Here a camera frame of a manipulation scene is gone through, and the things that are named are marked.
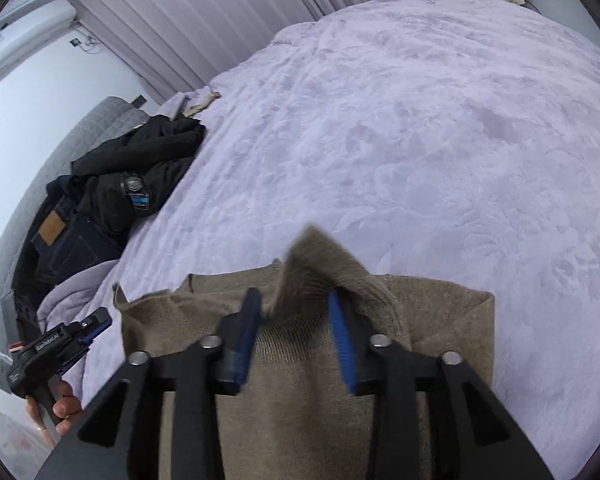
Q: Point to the black jacket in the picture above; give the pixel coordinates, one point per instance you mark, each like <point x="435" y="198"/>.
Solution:
<point x="165" y="140"/>

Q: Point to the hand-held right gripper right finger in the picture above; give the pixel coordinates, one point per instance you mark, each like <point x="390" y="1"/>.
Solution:
<point x="341" y="340"/>

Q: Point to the floral patterned cloth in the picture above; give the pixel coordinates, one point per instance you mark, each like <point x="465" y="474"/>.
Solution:
<point x="5" y="440"/>

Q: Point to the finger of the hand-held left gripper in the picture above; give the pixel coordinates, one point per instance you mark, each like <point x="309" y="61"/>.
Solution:
<point x="97" y="321"/>

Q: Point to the light grey bedding cloth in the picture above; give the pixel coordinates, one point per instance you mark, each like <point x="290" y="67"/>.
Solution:
<point x="75" y="290"/>

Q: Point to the person's left hand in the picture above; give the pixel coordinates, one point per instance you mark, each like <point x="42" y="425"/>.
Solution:
<point x="66" y="408"/>

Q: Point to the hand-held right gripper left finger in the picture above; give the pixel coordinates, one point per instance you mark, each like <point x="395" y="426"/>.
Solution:
<point x="245" y="330"/>

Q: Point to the dark blue jeans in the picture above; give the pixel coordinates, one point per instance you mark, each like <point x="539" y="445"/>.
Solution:
<point x="75" y="250"/>

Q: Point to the white air conditioner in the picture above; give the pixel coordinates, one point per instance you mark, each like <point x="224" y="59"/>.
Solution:
<point x="20" y="40"/>

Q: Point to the small beige cloth piece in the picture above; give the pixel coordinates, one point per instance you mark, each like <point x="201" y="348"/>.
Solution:
<point x="200" y="105"/>

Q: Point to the brown knit sweater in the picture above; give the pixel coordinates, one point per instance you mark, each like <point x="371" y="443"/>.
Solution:
<point x="300" y="425"/>

